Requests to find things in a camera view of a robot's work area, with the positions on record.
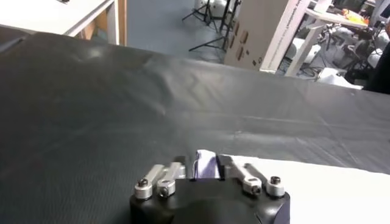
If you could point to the black tripod stand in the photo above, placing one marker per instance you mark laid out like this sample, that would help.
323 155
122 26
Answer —
227 27

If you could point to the lavender t-shirt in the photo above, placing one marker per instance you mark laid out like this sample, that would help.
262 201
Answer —
320 194

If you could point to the person in grey shirt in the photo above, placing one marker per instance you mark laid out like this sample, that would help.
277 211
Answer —
381 76

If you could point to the white floor robot base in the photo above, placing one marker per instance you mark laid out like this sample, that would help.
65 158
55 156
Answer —
335 79

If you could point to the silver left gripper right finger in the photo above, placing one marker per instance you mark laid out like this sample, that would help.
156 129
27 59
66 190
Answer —
246 178

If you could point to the small white standing desk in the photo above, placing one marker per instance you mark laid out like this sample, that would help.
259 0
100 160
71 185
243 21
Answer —
307 39

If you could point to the tall white cardboard box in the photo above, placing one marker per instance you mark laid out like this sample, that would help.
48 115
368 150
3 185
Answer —
262 33

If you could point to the white table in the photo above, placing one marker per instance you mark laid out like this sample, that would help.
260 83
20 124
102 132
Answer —
61 13

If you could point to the black plastic table cover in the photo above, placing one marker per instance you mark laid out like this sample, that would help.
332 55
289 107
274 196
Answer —
91 106

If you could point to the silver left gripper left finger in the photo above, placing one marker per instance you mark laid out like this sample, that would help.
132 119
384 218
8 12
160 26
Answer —
166 176

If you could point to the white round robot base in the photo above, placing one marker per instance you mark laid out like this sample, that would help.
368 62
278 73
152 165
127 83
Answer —
213 4

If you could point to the orange snack packet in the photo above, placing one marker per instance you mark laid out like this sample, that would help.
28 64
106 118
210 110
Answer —
353 17

